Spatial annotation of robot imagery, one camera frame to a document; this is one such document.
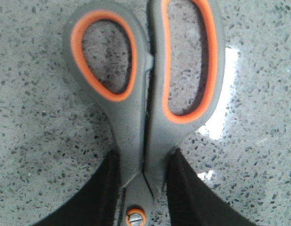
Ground grey orange handled scissors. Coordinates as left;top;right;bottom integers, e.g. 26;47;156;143
63;0;225;226

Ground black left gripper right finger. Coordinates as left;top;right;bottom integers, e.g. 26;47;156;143
167;149;254;226

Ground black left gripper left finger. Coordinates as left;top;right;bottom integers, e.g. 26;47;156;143
35;150;121;226

